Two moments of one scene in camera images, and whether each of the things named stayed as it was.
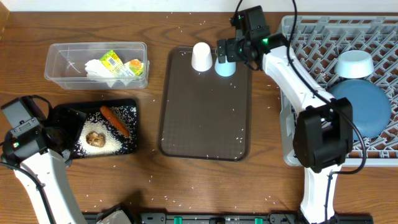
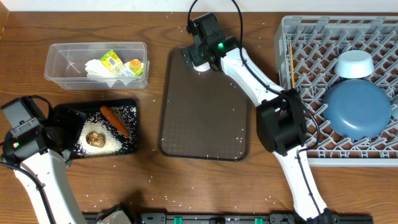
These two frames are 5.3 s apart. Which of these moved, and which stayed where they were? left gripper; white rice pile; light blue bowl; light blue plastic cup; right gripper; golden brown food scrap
Moved: light blue plastic cup; right gripper
Stayed: white rice pile; golden brown food scrap; light blue bowl; left gripper
